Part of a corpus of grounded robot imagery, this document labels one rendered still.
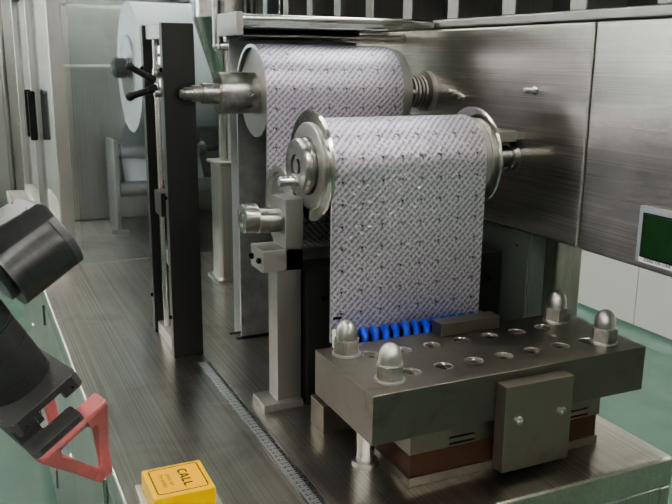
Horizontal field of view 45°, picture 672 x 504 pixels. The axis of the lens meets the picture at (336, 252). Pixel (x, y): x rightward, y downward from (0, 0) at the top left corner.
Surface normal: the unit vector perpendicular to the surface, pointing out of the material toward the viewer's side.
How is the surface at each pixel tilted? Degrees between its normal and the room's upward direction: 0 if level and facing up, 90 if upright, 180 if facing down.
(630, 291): 90
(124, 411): 0
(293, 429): 0
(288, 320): 90
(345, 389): 90
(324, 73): 67
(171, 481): 0
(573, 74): 90
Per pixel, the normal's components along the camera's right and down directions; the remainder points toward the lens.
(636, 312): -0.91, 0.09
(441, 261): 0.42, 0.22
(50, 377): -0.35, -0.77
